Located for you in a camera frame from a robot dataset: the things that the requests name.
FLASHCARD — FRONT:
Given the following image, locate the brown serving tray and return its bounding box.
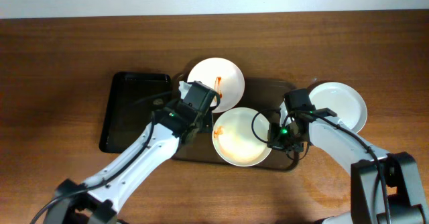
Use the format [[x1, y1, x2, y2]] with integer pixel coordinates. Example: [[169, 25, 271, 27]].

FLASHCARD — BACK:
[[172, 78, 299, 172]]

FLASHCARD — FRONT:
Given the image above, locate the black water tray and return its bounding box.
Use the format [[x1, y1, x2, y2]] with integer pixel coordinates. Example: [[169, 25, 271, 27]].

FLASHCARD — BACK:
[[99, 72, 172, 153]]

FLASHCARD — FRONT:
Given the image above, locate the green and orange sponge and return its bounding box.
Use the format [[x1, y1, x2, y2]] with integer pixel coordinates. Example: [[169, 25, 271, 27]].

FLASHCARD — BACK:
[[201, 111, 213, 133]]

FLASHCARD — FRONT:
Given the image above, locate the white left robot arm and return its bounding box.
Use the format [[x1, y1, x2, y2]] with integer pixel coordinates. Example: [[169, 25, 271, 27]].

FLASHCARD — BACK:
[[32, 96, 213, 223]]

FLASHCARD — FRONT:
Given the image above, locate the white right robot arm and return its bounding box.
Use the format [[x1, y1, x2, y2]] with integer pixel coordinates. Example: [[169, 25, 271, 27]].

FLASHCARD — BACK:
[[267, 109, 428, 224]]

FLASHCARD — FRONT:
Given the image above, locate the white plate with ketchup streak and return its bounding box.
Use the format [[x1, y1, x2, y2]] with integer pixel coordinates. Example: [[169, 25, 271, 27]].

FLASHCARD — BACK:
[[187, 58, 245, 113]]

